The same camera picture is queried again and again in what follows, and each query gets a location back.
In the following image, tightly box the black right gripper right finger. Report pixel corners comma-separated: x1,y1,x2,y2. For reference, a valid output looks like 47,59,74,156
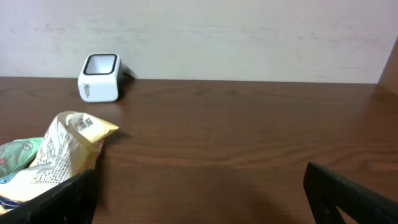
303,162,397,224

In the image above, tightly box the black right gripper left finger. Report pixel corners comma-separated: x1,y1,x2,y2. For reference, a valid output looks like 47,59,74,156
1,169,96,224

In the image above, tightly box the white yellow chip bag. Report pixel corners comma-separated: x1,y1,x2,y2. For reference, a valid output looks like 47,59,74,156
1,111,118,214

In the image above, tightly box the teal white snack packet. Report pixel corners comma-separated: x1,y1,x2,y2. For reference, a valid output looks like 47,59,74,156
1,137,44,177

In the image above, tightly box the white barcode scanner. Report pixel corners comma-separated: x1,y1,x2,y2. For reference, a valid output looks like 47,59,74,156
78,53,123,103

